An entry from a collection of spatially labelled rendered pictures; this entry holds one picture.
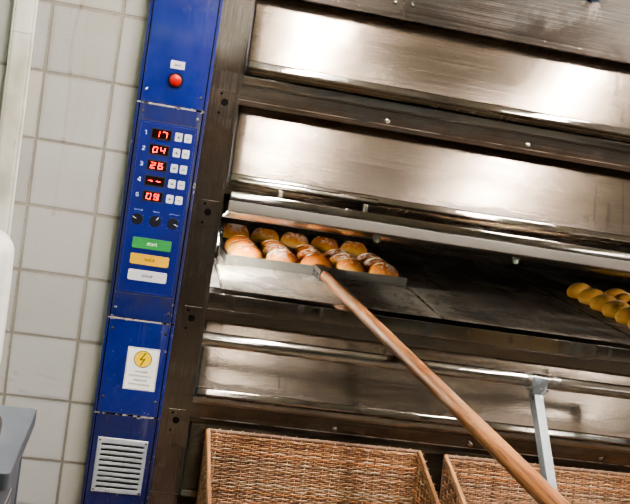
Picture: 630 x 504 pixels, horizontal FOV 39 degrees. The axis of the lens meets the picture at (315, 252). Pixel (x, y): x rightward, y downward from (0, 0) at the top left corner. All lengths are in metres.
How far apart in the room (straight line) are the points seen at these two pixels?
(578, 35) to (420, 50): 0.40
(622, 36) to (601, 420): 0.98
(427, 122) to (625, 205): 0.56
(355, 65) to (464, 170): 0.38
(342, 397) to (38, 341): 0.75
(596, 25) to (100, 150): 1.23
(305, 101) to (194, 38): 0.29
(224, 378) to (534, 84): 1.04
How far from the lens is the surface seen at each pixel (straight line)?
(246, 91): 2.13
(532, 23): 2.30
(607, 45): 2.37
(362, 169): 2.17
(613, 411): 2.52
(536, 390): 1.98
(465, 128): 2.23
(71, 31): 2.14
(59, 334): 2.21
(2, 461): 1.08
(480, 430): 1.45
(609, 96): 2.36
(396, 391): 2.29
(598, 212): 2.37
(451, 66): 2.22
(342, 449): 2.28
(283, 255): 2.62
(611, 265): 2.24
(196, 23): 2.10
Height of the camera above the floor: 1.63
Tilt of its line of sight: 8 degrees down
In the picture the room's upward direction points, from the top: 10 degrees clockwise
